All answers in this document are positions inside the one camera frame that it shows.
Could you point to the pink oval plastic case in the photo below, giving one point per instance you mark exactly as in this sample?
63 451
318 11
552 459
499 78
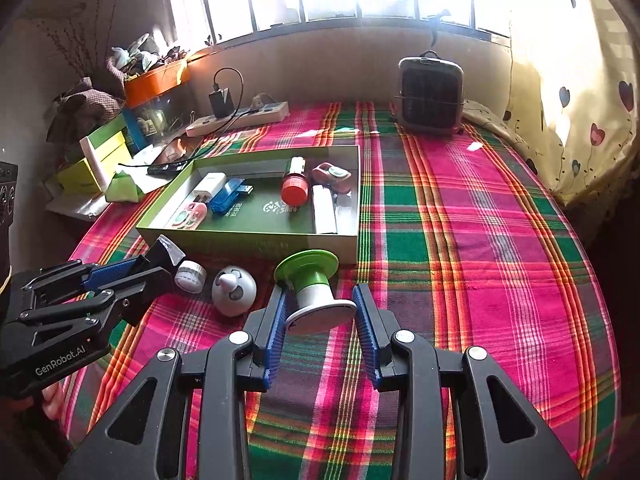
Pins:
332 175
187 217

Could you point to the red capped small bottle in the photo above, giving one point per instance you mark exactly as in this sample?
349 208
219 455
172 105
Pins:
295 190

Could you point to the pale mixed clutter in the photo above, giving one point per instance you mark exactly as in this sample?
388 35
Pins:
140 55

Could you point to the green cardboard box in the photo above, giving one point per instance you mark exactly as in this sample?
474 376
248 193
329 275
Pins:
225 245

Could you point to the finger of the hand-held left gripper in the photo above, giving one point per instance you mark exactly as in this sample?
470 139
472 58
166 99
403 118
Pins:
110 272
135 295

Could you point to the green and white spool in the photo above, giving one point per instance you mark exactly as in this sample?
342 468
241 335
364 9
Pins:
310 280

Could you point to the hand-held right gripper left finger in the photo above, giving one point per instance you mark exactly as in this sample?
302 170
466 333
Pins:
275 340

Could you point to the pink green plaid blanket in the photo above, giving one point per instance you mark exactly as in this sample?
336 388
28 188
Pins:
475 260

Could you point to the brown cloth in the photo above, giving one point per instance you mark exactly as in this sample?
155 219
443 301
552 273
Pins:
85 105

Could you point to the green cardboard lid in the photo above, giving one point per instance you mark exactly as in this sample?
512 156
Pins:
107 132

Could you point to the yellow cardboard box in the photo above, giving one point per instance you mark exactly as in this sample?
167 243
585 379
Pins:
75 180

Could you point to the black smartphone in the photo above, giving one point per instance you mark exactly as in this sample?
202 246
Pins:
167 166

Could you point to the white charger plug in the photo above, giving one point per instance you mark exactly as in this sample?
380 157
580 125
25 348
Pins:
210 185

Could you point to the blue transparent USB tester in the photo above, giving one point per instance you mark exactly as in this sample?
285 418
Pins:
225 200

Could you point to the white paper scrap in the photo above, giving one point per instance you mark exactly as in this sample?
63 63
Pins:
475 147

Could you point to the person's left hand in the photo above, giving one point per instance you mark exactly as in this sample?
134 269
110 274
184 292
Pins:
52 402

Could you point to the clear plastic container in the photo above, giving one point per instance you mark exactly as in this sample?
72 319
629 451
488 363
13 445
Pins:
170 105

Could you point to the black power adapter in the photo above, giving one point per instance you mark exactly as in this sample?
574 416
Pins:
221 102

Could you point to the white round panda toy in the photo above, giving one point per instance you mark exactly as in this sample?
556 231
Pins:
235 292

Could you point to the small grey heater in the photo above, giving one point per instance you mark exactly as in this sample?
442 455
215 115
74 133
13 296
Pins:
430 95

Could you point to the blue printed package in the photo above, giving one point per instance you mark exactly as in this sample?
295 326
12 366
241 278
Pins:
137 130

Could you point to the small white jar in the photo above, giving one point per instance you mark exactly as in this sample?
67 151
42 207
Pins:
191 277

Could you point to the white power strip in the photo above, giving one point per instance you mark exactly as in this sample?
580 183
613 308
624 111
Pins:
240 119

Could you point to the orange plastic tray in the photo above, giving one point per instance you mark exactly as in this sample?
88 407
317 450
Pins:
155 82

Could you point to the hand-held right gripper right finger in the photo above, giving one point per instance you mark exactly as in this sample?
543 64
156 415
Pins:
367 340

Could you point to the white and black rectangular case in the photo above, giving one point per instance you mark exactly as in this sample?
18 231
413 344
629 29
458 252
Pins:
324 210

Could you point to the cream heart print curtain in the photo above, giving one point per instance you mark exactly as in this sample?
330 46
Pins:
575 60

